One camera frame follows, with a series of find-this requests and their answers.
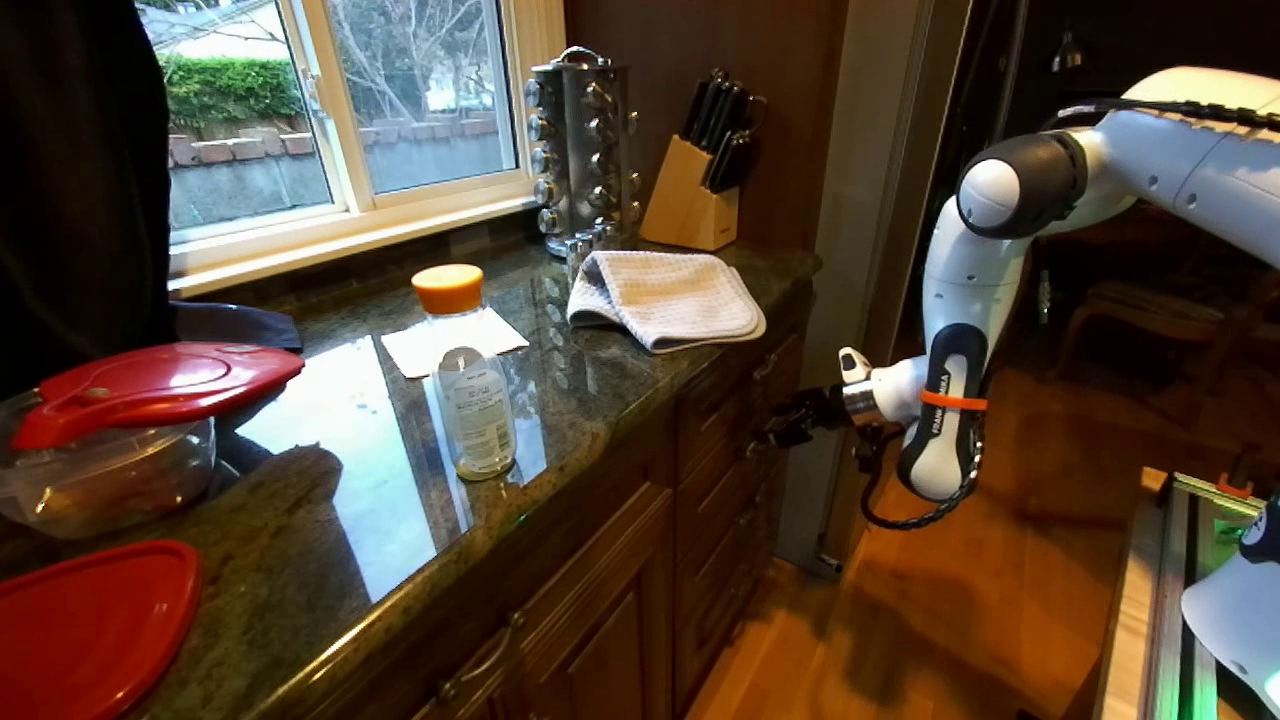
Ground white paper sheet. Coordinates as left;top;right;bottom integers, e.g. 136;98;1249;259
374;305;534;383

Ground glass bottle with orange cap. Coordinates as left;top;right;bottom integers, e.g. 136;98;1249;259
406;259;522;483

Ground black handled knife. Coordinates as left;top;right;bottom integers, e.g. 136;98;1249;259
699;77;753;163
680;67;725;149
713;93;770;198

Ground glass bowl with red lid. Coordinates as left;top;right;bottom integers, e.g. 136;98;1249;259
0;339;307;544

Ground metal spice rack carousel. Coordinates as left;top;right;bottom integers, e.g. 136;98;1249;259
522;46;646;265

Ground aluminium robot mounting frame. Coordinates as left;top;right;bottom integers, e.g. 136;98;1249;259
1092;464;1280;720

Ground dark curtain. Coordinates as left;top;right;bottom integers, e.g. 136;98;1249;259
0;0;307;403

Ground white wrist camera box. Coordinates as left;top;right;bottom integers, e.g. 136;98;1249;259
833;343;888;431

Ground white framed window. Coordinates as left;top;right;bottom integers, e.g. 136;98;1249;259
130;0;571;302

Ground red flat lid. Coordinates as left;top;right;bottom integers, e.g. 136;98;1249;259
0;535;209;720

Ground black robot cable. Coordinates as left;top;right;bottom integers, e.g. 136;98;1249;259
857;431;992;535

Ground wooden knife block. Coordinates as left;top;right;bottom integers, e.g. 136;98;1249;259
636;132;742;257

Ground dark wooden kitchen drawer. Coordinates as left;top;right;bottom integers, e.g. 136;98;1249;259
673;331;809;471

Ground dark wooden counter cabinets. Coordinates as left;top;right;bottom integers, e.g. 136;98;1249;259
249;280;821;720

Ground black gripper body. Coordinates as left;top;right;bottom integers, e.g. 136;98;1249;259
789;379;857;441

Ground folded beige towel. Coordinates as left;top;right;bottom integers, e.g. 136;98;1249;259
562;247;770;356

